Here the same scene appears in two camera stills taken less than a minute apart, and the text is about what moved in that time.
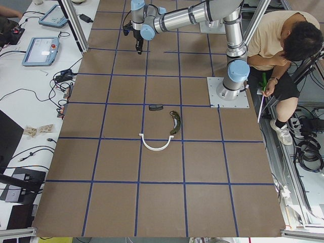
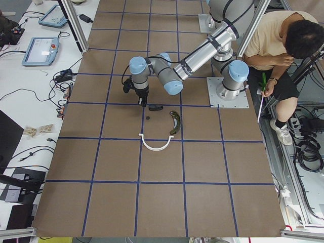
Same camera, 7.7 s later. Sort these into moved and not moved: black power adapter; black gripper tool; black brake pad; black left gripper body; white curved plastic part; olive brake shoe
Moved: black left gripper body; black gripper tool
Not moved: olive brake shoe; white curved plastic part; black brake pad; black power adapter
